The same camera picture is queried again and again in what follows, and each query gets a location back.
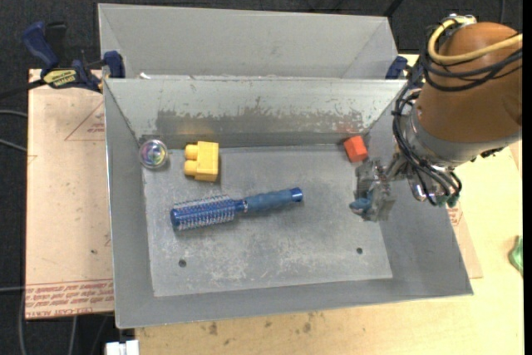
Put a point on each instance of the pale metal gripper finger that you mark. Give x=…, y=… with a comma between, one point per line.
x=366, y=178
x=380, y=205

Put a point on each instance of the small blue object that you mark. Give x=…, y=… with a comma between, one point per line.
x=359, y=205

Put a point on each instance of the orange-red cube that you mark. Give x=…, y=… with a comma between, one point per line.
x=356, y=149

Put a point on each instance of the grey metal bin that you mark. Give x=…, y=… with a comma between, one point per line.
x=270, y=253

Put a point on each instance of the pale green object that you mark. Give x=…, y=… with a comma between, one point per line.
x=516, y=255

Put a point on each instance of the blue round hairbrush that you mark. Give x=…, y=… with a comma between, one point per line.
x=232, y=207

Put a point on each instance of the yellow toy brick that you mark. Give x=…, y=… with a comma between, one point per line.
x=204, y=162

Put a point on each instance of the clear iridescent ball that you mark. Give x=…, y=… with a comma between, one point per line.
x=153, y=154

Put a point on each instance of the brown cardboard board red print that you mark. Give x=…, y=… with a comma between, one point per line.
x=66, y=199

